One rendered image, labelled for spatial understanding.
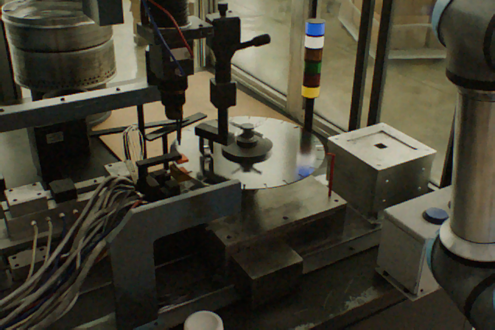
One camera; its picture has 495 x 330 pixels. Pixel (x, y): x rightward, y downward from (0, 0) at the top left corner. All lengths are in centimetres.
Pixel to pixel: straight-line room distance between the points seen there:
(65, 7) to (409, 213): 124
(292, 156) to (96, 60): 74
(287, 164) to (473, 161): 43
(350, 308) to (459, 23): 60
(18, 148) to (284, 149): 84
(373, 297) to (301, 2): 92
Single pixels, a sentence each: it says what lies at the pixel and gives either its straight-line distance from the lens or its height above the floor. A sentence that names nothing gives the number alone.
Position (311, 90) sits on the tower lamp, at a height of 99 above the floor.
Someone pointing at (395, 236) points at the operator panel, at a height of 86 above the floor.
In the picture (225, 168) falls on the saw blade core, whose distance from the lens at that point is 115.
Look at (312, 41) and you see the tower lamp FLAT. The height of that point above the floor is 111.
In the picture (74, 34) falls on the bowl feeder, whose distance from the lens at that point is 166.
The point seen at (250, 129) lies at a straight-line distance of 119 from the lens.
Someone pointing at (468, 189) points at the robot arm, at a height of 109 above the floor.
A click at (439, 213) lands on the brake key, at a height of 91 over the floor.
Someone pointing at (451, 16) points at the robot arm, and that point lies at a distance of 79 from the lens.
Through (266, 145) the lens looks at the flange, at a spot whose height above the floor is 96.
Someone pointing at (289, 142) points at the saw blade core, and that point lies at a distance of 125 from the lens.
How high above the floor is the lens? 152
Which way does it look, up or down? 27 degrees down
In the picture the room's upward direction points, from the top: 1 degrees clockwise
